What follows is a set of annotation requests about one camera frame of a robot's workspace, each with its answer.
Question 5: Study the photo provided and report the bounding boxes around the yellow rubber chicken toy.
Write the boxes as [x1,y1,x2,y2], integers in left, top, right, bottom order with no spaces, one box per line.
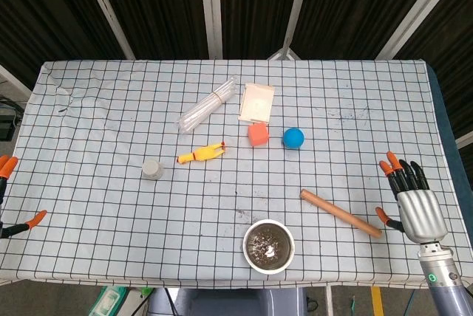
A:
[176,140,227,165]

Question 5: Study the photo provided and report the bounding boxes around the grey upturned cup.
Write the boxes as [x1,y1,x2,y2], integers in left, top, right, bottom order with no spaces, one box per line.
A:
[141,159,166,181]

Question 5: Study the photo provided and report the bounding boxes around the green white packet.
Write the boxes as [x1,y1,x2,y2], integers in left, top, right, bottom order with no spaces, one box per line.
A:
[88,286,129,316]

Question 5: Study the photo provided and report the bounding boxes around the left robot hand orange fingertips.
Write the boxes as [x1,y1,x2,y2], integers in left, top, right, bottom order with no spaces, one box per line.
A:
[0,154,48,239]

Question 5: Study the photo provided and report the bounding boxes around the brown wooden rod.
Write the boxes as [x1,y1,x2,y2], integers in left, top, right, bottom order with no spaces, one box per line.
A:
[299,188,383,239]

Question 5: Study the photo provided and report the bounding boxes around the white frame post with foot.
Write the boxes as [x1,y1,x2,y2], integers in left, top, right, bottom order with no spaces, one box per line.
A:
[266,0,316,61]

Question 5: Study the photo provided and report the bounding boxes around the metal bowl white rim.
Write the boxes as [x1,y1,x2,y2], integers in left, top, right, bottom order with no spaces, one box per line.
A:
[242,219,296,275]

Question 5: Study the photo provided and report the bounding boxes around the bundle of clear tubes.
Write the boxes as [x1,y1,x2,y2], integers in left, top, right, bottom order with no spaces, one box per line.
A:
[178,75,238,134]

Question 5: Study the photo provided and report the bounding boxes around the blue ball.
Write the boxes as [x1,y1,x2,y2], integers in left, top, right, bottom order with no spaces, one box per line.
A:
[282,127,305,151]

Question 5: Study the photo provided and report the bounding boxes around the orange cube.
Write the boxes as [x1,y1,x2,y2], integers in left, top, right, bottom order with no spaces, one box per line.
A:
[247,122,270,148]

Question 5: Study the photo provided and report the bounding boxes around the dark crumbs with white bit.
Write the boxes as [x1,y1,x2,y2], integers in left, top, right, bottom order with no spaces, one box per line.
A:
[248,230,287,261]

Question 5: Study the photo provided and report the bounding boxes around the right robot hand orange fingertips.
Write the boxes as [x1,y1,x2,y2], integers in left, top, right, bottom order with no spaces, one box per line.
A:
[375,151,448,245]

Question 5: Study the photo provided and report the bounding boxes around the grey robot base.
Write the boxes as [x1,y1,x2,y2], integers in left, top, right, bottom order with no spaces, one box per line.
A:
[149,287,307,316]

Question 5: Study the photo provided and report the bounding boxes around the blue table edge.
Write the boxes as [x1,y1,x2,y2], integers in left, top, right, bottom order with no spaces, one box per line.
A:
[427,66,473,287]

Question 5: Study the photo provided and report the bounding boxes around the black device box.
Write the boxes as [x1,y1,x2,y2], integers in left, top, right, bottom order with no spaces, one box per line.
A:
[0,100,24,142]

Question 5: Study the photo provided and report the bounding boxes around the checkered white tablecloth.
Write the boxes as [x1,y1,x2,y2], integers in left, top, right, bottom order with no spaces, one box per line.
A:
[0,58,466,289]

